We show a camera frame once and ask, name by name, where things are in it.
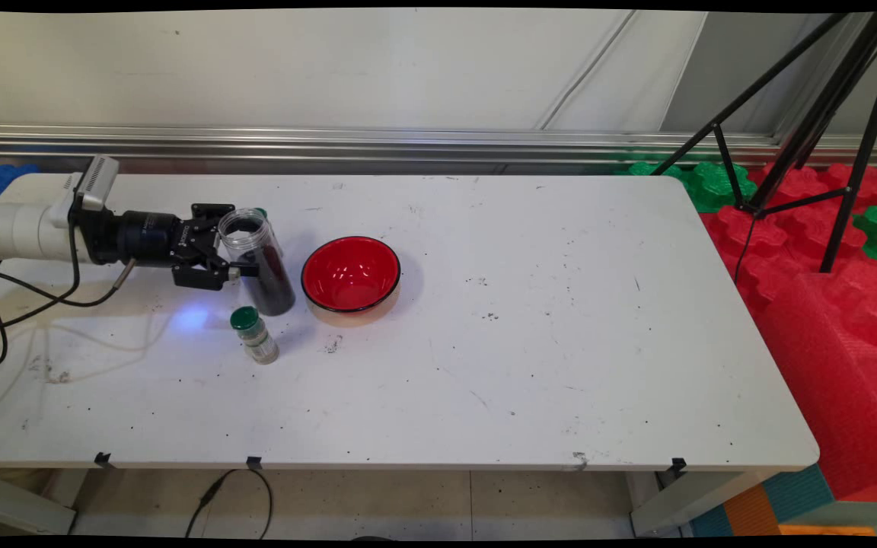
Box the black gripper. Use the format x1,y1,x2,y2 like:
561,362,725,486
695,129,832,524
75,202,261,292

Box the clear plastic jar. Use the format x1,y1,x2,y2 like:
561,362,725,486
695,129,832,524
217,207,296,317

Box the black seeds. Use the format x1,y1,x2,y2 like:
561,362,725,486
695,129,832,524
234,245,296,317

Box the red bowl with black rim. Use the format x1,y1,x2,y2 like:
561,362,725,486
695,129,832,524
300,235,402,328

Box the blue foam block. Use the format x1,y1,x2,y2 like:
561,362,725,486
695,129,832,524
0,164,40,210

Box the grey table leg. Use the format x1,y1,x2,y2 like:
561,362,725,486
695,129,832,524
631,468,763,537
0,470,78,536

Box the red foam floor blocks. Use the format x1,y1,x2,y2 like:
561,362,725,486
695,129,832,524
697,161,877,305

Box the orange foam mat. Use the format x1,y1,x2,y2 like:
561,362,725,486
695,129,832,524
724,483,783,538

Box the black tripod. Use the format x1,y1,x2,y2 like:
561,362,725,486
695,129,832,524
648,11,877,275

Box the teal foam mat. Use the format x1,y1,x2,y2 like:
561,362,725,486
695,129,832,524
691,463,837,538

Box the large red foam block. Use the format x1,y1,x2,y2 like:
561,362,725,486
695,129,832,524
754,259,877,503

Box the gripper cable with metal plug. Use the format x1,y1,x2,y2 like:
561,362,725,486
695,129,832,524
0,257,137,381

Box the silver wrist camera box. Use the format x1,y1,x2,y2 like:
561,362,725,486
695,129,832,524
65,155,120,229

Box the black camera cable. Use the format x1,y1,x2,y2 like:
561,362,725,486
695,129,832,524
0,213,81,332

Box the aluminium rail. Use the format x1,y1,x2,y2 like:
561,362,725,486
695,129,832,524
0,124,877,176

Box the black floor cable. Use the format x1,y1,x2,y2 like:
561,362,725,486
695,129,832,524
183,468,274,540

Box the thin black tripod cable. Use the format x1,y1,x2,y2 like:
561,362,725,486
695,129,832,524
732,213,759,284

